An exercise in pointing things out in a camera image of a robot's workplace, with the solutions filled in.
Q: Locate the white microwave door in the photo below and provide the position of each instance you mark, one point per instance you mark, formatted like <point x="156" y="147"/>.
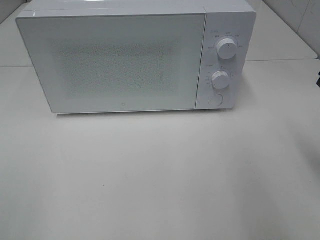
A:
<point x="116" y="63"/>

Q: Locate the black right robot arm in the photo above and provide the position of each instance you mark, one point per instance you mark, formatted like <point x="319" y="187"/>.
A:
<point x="318" y="81"/>

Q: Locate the round white door button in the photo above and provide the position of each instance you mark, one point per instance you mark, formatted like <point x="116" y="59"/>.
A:
<point x="215" y="100"/>

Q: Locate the upper white power knob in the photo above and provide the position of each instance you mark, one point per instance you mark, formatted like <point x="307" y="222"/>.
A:
<point x="226" y="48"/>

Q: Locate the white timer knob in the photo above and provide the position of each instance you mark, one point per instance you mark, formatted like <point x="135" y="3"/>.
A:
<point x="220" y="80"/>

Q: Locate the white microwave oven body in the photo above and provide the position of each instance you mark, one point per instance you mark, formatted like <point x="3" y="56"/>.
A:
<point x="234" y="18"/>

